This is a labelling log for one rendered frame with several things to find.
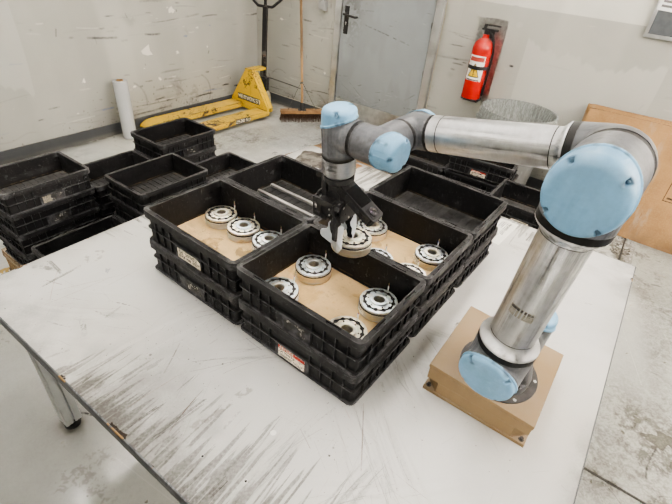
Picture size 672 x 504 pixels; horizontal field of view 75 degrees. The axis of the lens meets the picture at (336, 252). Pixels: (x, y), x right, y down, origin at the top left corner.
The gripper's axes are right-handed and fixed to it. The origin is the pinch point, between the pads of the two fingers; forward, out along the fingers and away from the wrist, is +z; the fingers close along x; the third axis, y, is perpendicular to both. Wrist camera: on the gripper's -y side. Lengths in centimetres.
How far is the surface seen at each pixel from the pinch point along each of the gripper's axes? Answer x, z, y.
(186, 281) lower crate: 21, 22, 43
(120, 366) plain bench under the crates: 50, 23, 33
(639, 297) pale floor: -190, 127, -85
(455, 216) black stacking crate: -62, 26, -5
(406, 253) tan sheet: -28.3, 20.9, -3.5
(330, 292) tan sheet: 2.8, 16.8, 2.8
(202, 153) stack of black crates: -75, 61, 164
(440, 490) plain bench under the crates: 26, 27, -45
